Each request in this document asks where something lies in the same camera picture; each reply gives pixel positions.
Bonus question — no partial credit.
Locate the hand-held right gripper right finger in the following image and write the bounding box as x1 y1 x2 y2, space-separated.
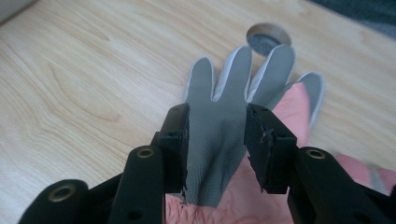
244 103 298 195

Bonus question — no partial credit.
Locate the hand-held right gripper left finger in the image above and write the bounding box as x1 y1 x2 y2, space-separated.
156 103 191 194

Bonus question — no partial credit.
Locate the pink padded glove grey palm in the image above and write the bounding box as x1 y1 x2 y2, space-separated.
164 44 327 224
334 153 396 197

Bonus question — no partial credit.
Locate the round cable hole grommet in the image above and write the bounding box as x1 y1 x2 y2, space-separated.
246 21 292 57

